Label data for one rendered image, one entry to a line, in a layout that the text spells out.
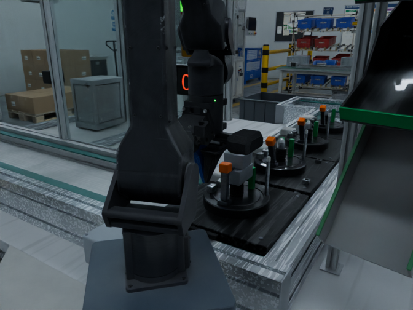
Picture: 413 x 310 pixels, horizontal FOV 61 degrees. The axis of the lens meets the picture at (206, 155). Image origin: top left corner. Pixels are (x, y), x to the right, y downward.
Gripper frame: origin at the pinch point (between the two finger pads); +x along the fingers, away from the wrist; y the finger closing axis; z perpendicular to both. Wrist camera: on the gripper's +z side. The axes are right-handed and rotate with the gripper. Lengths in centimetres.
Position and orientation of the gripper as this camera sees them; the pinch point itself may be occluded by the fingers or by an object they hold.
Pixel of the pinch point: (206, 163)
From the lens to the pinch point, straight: 60.4
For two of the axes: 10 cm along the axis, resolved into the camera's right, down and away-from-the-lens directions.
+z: -5.3, 2.7, -8.0
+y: 8.5, 1.7, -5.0
